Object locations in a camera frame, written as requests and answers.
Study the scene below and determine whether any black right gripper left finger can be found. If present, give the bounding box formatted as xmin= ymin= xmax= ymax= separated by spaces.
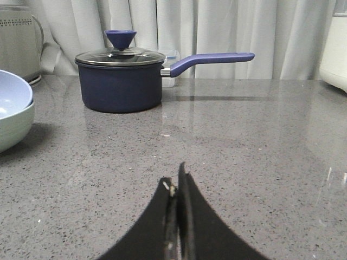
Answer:
xmin=99 ymin=177 xmax=178 ymax=259

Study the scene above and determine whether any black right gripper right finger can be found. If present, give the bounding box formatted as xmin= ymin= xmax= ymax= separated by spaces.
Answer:
xmin=177 ymin=163 xmax=266 ymax=259

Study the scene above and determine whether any light green bowl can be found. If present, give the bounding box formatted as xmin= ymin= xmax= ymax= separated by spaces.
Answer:
xmin=1 ymin=102 xmax=35 ymax=153

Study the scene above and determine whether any light blue bowl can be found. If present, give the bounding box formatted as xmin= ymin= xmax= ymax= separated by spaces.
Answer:
xmin=1 ymin=70 xmax=33 ymax=119

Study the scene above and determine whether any dark blue saucepan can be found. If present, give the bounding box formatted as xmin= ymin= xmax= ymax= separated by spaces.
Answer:
xmin=76 ymin=53 xmax=255 ymax=113

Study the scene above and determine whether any clear plastic food container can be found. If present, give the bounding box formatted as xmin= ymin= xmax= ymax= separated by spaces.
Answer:
xmin=159 ymin=49 xmax=181 ymax=88

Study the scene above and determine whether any glass lid with blue knob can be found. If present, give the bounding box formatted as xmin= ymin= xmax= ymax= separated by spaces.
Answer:
xmin=75 ymin=30 xmax=165 ymax=67

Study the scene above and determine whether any white curtain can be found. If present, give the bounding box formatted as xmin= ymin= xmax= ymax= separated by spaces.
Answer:
xmin=19 ymin=1 xmax=335 ymax=80

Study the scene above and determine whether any white appliance at right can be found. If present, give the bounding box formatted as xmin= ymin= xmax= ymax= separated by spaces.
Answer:
xmin=319 ymin=1 xmax=346 ymax=91

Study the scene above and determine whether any cream toaster appliance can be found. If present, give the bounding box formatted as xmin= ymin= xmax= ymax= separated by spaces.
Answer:
xmin=1 ymin=4 xmax=43 ymax=85

